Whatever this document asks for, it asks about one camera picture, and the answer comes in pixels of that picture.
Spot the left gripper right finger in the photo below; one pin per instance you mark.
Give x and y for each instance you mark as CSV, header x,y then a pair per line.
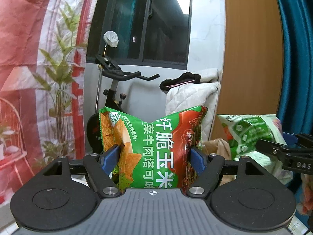
x,y
209,171

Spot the dark window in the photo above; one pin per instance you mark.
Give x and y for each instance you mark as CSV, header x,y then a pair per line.
x,y
152,33

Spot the pale green snack bag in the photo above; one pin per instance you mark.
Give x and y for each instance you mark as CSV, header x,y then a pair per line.
x,y
243,132

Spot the wooden board panel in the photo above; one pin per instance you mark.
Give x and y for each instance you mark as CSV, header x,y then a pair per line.
x,y
253,58

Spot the red printed backdrop cloth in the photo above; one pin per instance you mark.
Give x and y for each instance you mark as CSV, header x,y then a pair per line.
x,y
43,57

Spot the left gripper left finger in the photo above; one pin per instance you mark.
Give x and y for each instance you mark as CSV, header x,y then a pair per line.
x,y
98,168

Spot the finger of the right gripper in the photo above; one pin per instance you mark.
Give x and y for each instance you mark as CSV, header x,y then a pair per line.
x,y
292,138
272,149

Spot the green corn chip bag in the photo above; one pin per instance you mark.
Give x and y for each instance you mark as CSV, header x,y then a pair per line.
x,y
153,155

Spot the black garment with pink stripe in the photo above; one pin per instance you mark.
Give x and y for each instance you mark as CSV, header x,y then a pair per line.
x,y
185,78

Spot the white quilted blanket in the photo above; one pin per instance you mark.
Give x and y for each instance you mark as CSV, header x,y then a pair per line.
x,y
189,95

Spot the blue curtain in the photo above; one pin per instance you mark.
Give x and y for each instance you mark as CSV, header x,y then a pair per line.
x,y
295,107

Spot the person right hand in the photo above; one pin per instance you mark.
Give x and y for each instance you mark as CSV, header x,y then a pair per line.
x,y
306,197

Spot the brown cardboard box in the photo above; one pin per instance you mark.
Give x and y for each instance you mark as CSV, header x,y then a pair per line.
x,y
218,146

